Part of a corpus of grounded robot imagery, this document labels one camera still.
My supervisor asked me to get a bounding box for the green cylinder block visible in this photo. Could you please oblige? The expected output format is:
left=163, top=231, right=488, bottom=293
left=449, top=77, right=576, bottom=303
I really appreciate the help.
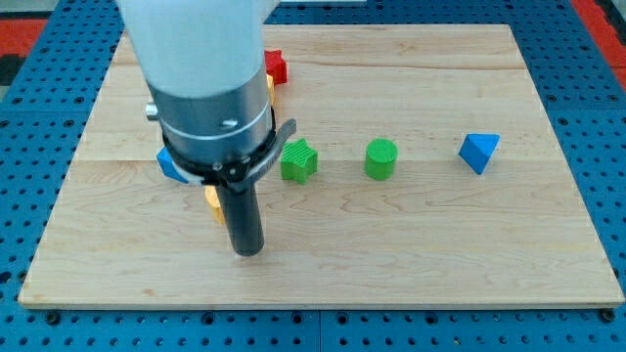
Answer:
left=364, top=139, right=398, bottom=181

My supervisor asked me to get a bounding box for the light wooden board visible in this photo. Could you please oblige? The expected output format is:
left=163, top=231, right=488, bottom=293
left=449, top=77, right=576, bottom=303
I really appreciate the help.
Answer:
left=19, top=24, right=624, bottom=310

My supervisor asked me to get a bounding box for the blue block behind arm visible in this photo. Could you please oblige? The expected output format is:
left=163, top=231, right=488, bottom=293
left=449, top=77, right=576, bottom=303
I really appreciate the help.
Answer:
left=156, top=147, right=188, bottom=184

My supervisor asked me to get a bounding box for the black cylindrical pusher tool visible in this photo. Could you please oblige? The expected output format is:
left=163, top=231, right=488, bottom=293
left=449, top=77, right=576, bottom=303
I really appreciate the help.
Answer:
left=217, top=186, right=264, bottom=256

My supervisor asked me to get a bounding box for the blue triangle block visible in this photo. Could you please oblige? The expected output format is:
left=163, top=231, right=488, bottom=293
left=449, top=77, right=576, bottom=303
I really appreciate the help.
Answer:
left=459, top=133, right=501, bottom=175

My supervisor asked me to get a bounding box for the yellow block behind arm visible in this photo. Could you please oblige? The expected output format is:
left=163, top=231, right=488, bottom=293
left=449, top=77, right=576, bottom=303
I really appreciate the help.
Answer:
left=266, top=74, right=275, bottom=106

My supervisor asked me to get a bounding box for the green star block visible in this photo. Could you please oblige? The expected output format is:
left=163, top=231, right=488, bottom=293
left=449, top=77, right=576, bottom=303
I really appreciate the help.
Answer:
left=281, top=138, right=318, bottom=185

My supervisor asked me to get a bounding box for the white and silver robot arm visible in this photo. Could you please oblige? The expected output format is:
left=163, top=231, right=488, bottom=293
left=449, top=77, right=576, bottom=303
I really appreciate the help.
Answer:
left=117, top=0, right=296, bottom=193

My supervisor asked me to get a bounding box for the red star block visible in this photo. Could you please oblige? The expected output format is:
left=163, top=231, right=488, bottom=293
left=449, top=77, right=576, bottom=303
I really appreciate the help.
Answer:
left=264, top=49, right=289, bottom=85

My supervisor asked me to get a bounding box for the yellow heart block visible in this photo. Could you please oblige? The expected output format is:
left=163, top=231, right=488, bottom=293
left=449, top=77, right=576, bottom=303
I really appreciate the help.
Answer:
left=204, top=186, right=226, bottom=225

